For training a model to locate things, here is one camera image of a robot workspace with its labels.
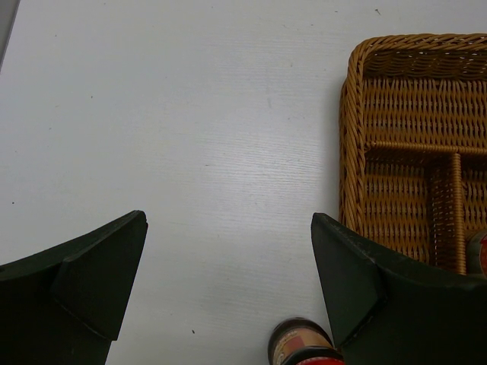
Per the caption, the brown wicker divided basket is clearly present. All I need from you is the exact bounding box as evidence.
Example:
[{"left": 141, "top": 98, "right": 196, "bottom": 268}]
[{"left": 339, "top": 33, "right": 486, "bottom": 275}]

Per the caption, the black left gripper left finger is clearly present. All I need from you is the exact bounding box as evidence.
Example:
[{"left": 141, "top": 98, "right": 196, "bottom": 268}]
[{"left": 1, "top": 211, "right": 148, "bottom": 364}]

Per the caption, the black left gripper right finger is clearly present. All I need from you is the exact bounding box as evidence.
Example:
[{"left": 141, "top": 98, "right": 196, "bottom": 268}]
[{"left": 311, "top": 213, "right": 486, "bottom": 364}]

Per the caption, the short white-lid spice jar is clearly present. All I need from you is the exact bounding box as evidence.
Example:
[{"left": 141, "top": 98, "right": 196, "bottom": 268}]
[{"left": 466, "top": 230, "right": 486, "bottom": 278}]

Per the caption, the red-lid chili sauce jar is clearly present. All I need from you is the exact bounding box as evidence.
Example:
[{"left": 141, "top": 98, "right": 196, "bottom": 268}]
[{"left": 267, "top": 317, "right": 345, "bottom": 365}]

